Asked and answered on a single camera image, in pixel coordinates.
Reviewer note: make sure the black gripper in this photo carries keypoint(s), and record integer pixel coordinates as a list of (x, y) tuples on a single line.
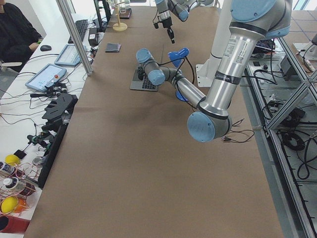
[(167, 23), (140, 72)]

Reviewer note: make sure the grey laptop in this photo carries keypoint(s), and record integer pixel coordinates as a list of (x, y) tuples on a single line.
[(140, 82)]

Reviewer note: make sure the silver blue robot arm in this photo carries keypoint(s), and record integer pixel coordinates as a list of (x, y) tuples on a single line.
[(248, 22), (180, 8)]

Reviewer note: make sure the blue desk lamp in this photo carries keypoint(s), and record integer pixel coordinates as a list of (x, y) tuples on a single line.
[(176, 58)]

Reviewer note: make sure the grey folded cloth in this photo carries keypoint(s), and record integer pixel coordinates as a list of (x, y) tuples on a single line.
[(113, 48)]

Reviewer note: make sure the dark tray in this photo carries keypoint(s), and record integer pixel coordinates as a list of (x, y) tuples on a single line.
[(125, 13)]

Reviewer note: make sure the far teach pendant tablet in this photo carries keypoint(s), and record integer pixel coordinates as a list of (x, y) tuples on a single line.
[(68, 57)]

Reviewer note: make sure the teach pendant tablet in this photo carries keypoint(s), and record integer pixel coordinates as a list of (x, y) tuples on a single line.
[(68, 57), (46, 77)]

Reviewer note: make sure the black keyboard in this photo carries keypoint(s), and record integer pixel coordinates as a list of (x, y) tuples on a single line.
[(81, 26)]

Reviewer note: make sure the near teach pendant tablet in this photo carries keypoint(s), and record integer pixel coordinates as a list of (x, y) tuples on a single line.
[(46, 77)]

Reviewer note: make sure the black plastic rack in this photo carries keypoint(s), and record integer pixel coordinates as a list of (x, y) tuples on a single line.
[(54, 116)]

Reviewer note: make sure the black computer mouse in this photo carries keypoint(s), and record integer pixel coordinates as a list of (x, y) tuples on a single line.
[(45, 48)]

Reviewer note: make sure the seated person in black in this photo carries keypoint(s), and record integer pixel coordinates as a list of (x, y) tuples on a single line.
[(18, 38)]

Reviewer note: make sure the yellow ball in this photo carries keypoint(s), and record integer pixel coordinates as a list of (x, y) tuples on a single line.
[(9, 205)]

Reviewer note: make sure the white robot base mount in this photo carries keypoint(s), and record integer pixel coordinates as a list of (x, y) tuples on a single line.
[(206, 72)]

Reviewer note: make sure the aluminium frame post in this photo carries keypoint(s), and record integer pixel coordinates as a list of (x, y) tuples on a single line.
[(67, 17)]

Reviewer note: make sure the copper wire basket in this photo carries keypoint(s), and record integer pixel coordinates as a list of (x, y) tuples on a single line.
[(20, 181)]

